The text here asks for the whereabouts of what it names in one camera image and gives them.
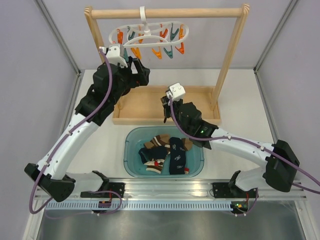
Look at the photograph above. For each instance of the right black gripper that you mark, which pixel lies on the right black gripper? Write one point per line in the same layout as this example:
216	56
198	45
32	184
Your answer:
179	102

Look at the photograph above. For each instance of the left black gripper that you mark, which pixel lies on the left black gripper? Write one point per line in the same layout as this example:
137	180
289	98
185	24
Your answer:
141	78

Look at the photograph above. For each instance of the brown striped sock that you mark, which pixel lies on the brown striped sock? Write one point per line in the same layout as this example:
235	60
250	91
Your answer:
154	166
185	142

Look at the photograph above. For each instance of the navy patterned sock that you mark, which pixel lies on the navy patterned sock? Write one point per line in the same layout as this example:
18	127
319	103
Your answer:
178	159
152	154

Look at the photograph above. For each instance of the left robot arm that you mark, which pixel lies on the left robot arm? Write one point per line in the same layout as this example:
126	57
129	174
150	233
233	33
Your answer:
82	125

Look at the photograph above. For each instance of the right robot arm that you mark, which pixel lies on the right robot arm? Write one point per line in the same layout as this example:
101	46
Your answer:
277	163

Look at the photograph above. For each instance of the white clip hanger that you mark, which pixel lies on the white clip hanger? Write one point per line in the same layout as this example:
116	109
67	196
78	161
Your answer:
161	37

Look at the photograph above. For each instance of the wooden hanging rack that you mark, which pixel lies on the wooden hanging rack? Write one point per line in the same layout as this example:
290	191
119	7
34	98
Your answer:
142	105

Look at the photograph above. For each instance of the teal plastic bin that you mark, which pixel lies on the teal plastic bin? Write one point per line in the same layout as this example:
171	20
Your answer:
133	163

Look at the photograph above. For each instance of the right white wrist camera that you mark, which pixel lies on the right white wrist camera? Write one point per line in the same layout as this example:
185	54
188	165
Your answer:
175	91

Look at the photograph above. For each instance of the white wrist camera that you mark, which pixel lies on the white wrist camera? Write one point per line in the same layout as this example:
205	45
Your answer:
114	54
175	91

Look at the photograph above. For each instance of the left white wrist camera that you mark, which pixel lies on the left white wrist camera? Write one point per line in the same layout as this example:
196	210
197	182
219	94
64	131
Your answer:
114	54

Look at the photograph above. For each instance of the aluminium mounting rail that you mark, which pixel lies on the aluminium mounting rail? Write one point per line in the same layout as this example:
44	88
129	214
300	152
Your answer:
153	189

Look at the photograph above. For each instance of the left aluminium frame post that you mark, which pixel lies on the left aluminium frame post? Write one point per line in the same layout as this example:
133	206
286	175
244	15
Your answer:
57	34

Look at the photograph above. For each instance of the aluminium frame post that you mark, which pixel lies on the aluminium frame post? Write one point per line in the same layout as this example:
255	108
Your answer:
57	34
275	34

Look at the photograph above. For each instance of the white slotted cable duct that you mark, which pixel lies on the white slotted cable duct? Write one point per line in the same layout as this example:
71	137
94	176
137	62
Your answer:
185	205

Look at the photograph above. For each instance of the right aluminium frame post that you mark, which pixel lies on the right aluminium frame post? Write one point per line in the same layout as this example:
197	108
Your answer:
275	34

